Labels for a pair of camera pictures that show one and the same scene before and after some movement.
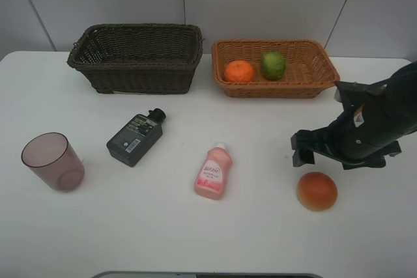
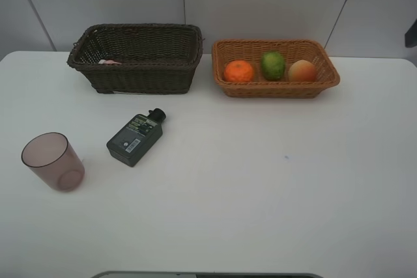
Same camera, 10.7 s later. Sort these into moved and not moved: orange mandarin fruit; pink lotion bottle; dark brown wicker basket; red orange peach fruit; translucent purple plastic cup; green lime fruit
Moved: red orange peach fruit; pink lotion bottle
Not moved: translucent purple plastic cup; green lime fruit; dark brown wicker basket; orange mandarin fruit
